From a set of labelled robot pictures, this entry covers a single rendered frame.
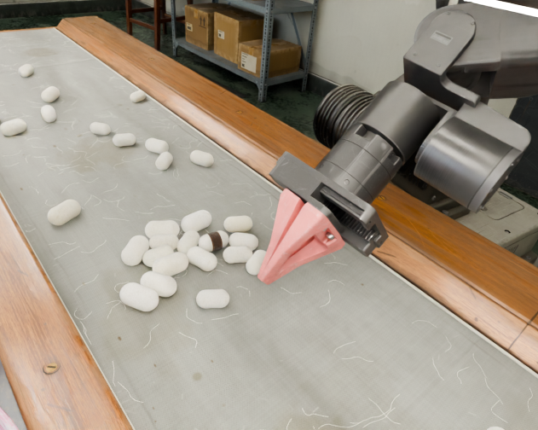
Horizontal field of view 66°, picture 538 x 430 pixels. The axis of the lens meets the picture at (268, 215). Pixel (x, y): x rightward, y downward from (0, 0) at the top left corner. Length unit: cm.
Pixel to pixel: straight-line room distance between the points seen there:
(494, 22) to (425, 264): 24
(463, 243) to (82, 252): 42
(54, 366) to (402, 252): 35
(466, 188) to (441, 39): 12
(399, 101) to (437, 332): 22
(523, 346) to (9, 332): 44
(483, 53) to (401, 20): 228
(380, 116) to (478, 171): 9
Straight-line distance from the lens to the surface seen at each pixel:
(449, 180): 35
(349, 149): 35
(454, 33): 38
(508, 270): 51
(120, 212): 53
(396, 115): 36
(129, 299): 40
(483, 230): 111
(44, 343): 38
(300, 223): 33
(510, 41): 39
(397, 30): 267
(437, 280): 47
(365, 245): 35
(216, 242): 45
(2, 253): 47
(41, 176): 62
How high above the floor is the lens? 105
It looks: 37 degrees down
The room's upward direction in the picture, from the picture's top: 6 degrees clockwise
